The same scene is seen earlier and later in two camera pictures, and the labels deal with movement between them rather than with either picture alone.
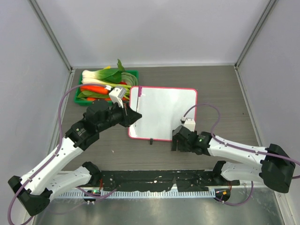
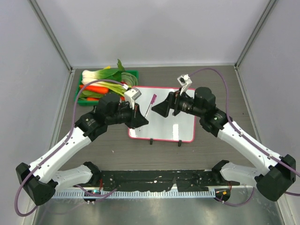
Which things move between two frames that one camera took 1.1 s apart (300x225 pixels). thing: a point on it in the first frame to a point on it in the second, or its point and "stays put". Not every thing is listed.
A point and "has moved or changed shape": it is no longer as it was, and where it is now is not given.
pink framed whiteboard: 161,109 stays put
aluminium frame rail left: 53,34 stays put
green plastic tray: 89,102 stays put
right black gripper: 181,147 to 173,100
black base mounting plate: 185,180 stays put
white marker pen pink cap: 139,89 has moved or changed shape
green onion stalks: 130,79 stays put
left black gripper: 129,116 to 138,119
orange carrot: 99,89 stays put
